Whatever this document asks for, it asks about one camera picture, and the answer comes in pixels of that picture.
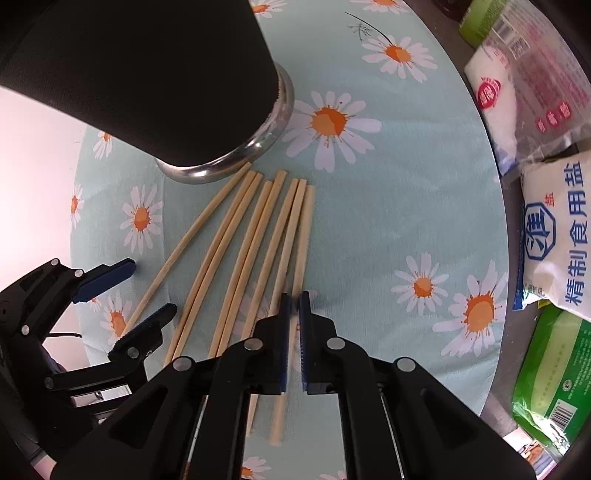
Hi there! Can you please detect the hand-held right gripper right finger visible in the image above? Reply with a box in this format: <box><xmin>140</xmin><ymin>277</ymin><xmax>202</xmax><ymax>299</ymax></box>
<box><xmin>299</xmin><ymin>291</ymin><xmax>539</xmax><ymax>480</ymax></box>

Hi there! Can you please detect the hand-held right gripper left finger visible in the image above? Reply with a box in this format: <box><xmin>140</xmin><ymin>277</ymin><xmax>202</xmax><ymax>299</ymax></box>
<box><xmin>48</xmin><ymin>292</ymin><xmax>294</xmax><ymax>480</ymax></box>

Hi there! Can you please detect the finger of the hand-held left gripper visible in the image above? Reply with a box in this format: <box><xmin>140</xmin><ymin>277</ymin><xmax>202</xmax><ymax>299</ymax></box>
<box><xmin>44</xmin><ymin>302</ymin><xmax>179</xmax><ymax>394</ymax></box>
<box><xmin>0</xmin><ymin>257</ymin><xmax>137</xmax><ymax>343</ymax></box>

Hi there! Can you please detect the bundle of wooden chopsticks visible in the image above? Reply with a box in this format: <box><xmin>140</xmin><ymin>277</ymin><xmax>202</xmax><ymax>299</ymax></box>
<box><xmin>163</xmin><ymin>170</ymin><xmax>308</xmax><ymax>437</ymax></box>

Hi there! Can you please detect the black chopstick holder cup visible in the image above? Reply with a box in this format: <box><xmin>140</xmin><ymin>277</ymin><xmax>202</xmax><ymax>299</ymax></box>
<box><xmin>0</xmin><ymin>0</ymin><xmax>296</xmax><ymax>185</ymax></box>

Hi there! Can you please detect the light blue daisy tablecloth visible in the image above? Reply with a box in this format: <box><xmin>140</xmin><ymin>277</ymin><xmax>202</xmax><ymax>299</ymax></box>
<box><xmin>69</xmin><ymin>0</ymin><xmax>511</xmax><ymax>480</ymax></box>

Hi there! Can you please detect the clear plastic box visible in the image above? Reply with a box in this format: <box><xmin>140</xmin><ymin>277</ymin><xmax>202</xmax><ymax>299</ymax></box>
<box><xmin>501</xmin><ymin>429</ymin><xmax>561</xmax><ymax>469</ymax></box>

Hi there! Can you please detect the green plastic packet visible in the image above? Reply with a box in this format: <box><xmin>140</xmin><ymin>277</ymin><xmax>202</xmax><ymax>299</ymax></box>
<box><xmin>512</xmin><ymin>305</ymin><xmax>591</xmax><ymax>457</ymax></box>

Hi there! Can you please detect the white and blue salt bag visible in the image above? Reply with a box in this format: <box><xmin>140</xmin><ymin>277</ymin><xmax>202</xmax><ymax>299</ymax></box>
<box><xmin>512</xmin><ymin>154</ymin><xmax>591</xmax><ymax>321</ymax></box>

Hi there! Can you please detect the clear bag of white sugar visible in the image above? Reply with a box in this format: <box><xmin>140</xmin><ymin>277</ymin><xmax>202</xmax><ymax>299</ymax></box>
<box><xmin>464</xmin><ymin>0</ymin><xmax>591</xmax><ymax>176</ymax></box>

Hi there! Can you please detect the green label plastic bottle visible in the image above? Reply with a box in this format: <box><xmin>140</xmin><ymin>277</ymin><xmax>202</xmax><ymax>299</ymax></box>
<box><xmin>458</xmin><ymin>0</ymin><xmax>509</xmax><ymax>48</ymax></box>

